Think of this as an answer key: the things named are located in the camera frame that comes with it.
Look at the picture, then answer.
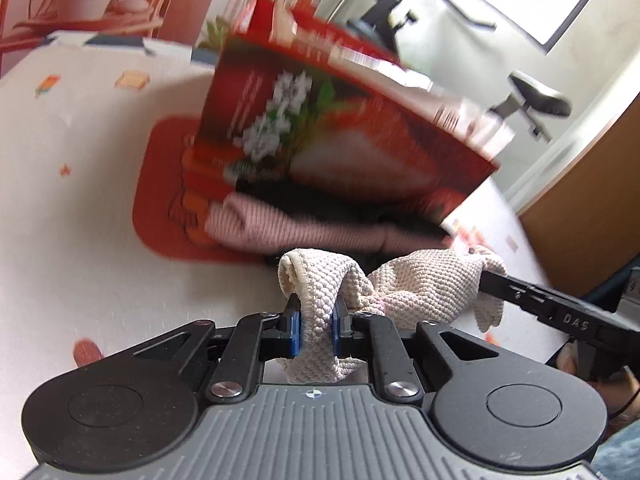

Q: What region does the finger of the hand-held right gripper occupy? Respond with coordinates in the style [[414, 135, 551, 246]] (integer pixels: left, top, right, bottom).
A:
[[478, 269, 557, 322]]

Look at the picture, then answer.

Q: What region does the person's right hand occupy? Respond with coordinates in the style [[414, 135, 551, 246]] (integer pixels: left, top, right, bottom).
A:
[[555, 342, 640, 419]]

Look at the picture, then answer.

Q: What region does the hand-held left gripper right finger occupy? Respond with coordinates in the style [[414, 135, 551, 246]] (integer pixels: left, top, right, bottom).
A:
[[330, 304, 506, 404]]

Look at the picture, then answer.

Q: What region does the black cloth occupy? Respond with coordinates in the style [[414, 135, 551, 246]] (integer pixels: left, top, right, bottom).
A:
[[234, 180, 451, 271]]

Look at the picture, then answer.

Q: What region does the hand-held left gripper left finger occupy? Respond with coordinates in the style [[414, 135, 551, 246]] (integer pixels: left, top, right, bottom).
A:
[[132, 294, 304, 402]]

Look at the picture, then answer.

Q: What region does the person's jeans leg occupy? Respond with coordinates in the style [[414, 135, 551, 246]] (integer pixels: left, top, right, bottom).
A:
[[591, 429, 640, 480]]

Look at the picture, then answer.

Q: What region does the pink knitted cloth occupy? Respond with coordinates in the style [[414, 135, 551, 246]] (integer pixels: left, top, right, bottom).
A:
[[205, 194, 453, 257]]

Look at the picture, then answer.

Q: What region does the red printed cardboard box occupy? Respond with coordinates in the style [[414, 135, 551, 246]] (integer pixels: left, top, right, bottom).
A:
[[192, 0, 517, 227]]

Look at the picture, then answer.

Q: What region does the red mat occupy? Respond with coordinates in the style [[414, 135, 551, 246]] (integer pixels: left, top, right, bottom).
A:
[[131, 116, 273, 264]]

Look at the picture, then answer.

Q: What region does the cream knitted cloth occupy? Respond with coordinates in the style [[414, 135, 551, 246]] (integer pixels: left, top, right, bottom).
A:
[[277, 244, 508, 385]]

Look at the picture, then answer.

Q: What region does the black exercise bike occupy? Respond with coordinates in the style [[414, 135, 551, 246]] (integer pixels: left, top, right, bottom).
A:
[[345, 0, 574, 144]]

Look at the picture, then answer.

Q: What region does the printed tablecloth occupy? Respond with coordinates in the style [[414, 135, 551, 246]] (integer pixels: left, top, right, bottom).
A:
[[0, 30, 558, 378]]

